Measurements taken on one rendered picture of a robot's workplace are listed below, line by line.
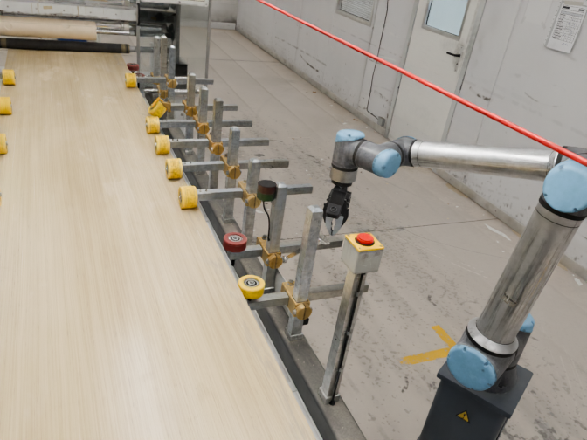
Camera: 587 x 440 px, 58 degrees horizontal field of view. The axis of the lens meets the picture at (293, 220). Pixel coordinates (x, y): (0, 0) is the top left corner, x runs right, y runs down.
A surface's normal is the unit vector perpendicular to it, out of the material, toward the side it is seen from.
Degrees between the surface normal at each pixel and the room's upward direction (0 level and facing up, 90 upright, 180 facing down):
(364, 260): 90
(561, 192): 83
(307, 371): 0
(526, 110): 90
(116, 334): 0
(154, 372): 0
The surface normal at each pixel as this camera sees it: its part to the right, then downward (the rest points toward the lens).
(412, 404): 0.13, -0.87
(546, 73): -0.92, 0.07
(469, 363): -0.69, 0.35
